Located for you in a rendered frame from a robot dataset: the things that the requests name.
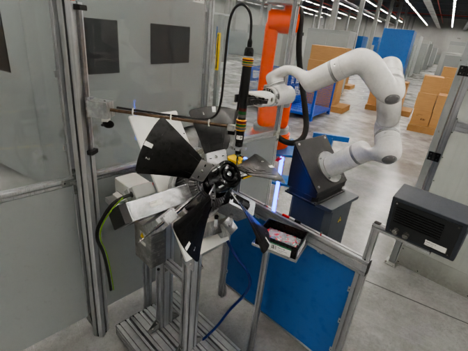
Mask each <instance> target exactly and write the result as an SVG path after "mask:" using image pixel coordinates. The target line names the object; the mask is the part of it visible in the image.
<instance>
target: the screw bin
mask: <svg viewBox="0 0 468 351"><path fill-rule="evenodd" d="M263 226H264V227H266V229H268V228H269V227H271V228H274V229H277V230H278V231H281V232H284V233H285V232H286V233H287V234H289V235H294V236H296V237H298V238H301V239H302V241H301V243H300V244H299V246H298V247H297V248H296V247H293V246H291V245H289V244H286V243H283V242H280V241H278V240H275V239H273V238H270V245H269V248H268V249H270V250H272V251H275V252H277V253H279V254H282V255H284V256H287V257H289V258H292V259H294V260H295V259H296V258H297V257H298V255H299V253H300V251H301V250H302V248H303V247H304V245H305V244H306V238H307V235H308V234H309V232H306V231H303V230H300V229H298V228H295V227H292V226H289V225H287V224H283V223H281V222H279V221H275V220H273V219H270V218H269V219H268V220H267V221H266V222H265V223H264V224H263Z"/></svg>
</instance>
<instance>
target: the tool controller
mask: <svg viewBox="0 0 468 351"><path fill-rule="evenodd" d="M385 231H386V232H388V233H391V234H393V235H395V236H398V237H400V238H402V239H404V240H407V241H408V242H411V243H413V244H415V245H417V246H420V247H422V248H424V249H427V250H428V251H431V252H433V253H435V254H437V255H439V256H442V257H444V258H446V259H448V260H451V261H454V260H455V257H456V256H457V254H458V252H459V250H460V248H461V246H462V244H463V242H464V240H465V238H466V236H467V234H468V205H465V204H462V203H459V202H456V201H452V200H451V199H448V198H444V197H442V196H439V195H436V194H433V193H430V192H427V191H425V190H422V189H419V188H416V187H413V186H411V185H407V184H403V186H402V187H401V188H400V189H399V190H398V191H397V192H396V193H395V194H394V196H393V198H392V202H391V207H390V211H389V216H388V219H387V224H386V228H385Z"/></svg>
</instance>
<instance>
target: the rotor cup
mask: <svg viewBox="0 0 468 351"><path fill-rule="evenodd" d="M214 169H217V170H216V171H213V170H214ZM212 171H213V172H212ZM228 171H230V172H231V176H228V174H227V173H228ZM240 181H241V174H240V170H239V168H238V167H237V165H236V164H234V163H233V162H232V161H229V160H224V161H222V162H220V163H218V164H216V165H214V166H213V167H212V168H211V170H210V172H209V174H208V175H207V177H206V178H205V180H204V181H203V182H200V181H199V182H198V183H199V187H200V188H201V191H202V192H203V193H204V194H205V195H206V196H207V195H208V193H209V191H210V189H211V187H212V185H213V183H214V184H215V189H216V198H215V199H217V198H221V197H222V196H224V195H225V194H226V192H227V191H228V190H230V189H233V188H235V187H237V186H238V185H239V183H240ZM221 185H223V187H220V188H219V186H221Z"/></svg>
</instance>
